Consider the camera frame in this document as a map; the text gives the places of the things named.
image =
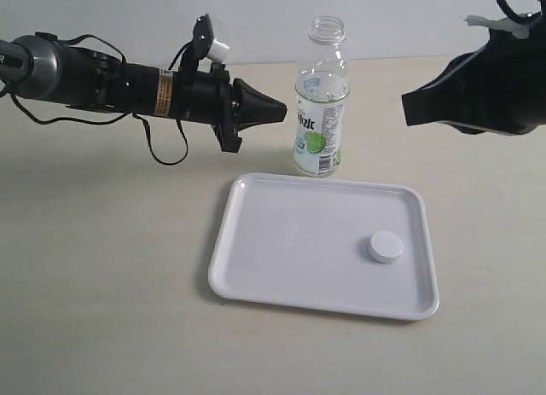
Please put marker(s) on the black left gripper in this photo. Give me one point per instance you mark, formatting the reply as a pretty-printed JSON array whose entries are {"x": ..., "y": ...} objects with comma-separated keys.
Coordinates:
[{"x": 212, "y": 98}]

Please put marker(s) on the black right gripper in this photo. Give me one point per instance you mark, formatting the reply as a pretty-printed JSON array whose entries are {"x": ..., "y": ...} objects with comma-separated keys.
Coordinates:
[{"x": 501, "y": 85}]

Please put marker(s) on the clear plastic drink bottle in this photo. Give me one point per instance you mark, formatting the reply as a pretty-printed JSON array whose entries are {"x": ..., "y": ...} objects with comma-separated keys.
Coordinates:
[{"x": 322, "y": 89}]

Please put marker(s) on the white bottle cap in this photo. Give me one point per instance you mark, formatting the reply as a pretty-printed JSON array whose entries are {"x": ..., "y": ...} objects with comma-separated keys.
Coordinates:
[{"x": 385, "y": 247}]

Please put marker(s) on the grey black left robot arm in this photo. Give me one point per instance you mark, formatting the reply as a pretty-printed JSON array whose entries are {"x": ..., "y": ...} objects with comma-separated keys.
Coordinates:
[{"x": 42, "y": 67}]

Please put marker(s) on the white rectangular plastic tray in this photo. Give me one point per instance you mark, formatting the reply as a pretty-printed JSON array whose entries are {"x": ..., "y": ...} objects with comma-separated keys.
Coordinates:
[{"x": 302, "y": 242}]

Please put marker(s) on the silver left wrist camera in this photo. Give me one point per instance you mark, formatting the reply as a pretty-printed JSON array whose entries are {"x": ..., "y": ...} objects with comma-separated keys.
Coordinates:
[{"x": 205, "y": 42}]

